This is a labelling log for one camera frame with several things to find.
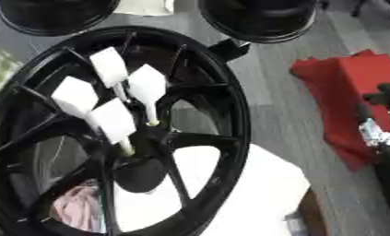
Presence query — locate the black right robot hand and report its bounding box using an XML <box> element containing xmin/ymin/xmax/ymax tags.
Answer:
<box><xmin>354</xmin><ymin>82</ymin><xmax>390</xmax><ymax>127</ymax></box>

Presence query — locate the black round wheel rim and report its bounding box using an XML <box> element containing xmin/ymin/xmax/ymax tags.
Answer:
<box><xmin>195</xmin><ymin>0</ymin><xmax>319</xmax><ymax>44</ymax></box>
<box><xmin>0</xmin><ymin>0</ymin><xmax>123</xmax><ymax>38</ymax></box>

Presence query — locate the black wheel stand block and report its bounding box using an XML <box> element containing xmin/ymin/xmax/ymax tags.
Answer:
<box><xmin>206</xmin><ymin>38</ymin><xmax>253</xmax><ymax>63</ymax></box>

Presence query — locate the black spoked wheel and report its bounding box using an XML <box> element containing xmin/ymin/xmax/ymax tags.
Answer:
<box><xmin>0</xmin><ymin>25</ymin><xmax>253</xmax><ymax>236</ymax></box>

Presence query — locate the red cloth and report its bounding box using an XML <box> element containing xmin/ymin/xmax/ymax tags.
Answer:
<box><xmin>288</xmin><ymin>49</ymin><xmax>390</xmax><ymax>172</ymax></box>

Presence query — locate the white cloth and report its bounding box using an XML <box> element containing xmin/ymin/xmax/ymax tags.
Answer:
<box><xmin>112</xmin><ymin>143</ymin><xmax>313</xmax><ymax>236</ymax></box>

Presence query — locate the white paper sheet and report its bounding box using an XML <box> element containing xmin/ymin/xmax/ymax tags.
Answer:
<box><xmin>112</xmin><ymin>0</ymin><xmax>177</xmax><ymax>17</ymax></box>

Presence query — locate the pink cloth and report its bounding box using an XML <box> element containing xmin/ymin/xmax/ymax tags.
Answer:
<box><xmin>49</xmin><ymin>182</ymin><xmax>108</xmax><ymax>234</ymax></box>

